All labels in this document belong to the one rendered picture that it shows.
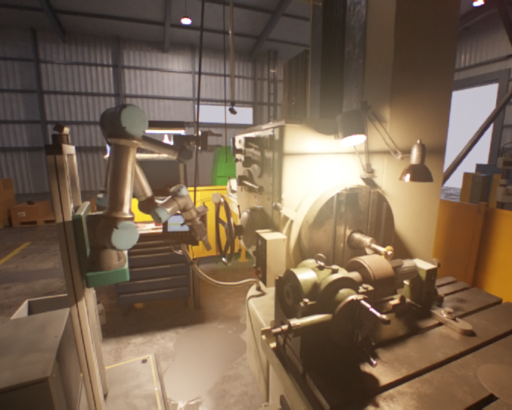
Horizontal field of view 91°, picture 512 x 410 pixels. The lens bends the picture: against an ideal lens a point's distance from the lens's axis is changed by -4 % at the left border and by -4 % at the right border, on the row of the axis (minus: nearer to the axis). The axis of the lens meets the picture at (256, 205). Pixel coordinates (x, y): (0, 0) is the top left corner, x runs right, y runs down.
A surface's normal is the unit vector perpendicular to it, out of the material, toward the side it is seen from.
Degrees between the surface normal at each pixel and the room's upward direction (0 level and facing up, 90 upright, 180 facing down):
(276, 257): 90
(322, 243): 90
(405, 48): 90
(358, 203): 90
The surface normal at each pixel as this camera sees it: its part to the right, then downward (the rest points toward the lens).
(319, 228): 0.35, 0.18
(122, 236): 0.76, 0.26
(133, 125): 0.79, -0.01
